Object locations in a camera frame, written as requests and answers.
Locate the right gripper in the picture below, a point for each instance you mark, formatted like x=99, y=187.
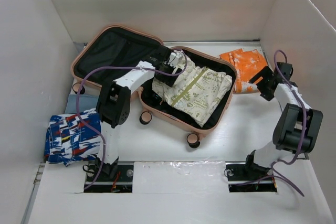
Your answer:
x=265, y=73

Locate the light blue denim garment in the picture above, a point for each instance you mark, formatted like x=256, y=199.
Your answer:
x=86, y=102

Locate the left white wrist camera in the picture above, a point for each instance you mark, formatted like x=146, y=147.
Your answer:
x=174, y=58

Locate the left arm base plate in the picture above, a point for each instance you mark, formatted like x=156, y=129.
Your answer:
x=122, y=182

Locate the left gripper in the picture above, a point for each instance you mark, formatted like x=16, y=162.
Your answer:
x=168, y=80

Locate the orange white patterned garment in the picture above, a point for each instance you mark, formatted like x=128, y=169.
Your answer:
x=247, y=65

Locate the pink suitcase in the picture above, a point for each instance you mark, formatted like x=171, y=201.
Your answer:
x=122, y=46

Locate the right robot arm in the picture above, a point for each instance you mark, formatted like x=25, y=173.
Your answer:
x=298, y=126

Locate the blue white red shorts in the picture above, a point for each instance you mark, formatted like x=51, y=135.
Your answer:
x=68, y=140

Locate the cream green printed jacket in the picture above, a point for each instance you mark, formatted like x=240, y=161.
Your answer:
x=197, y=91

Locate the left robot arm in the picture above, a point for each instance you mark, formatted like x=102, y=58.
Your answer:
x=120, y=77

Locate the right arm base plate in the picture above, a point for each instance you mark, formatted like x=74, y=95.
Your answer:
x=244, y=180

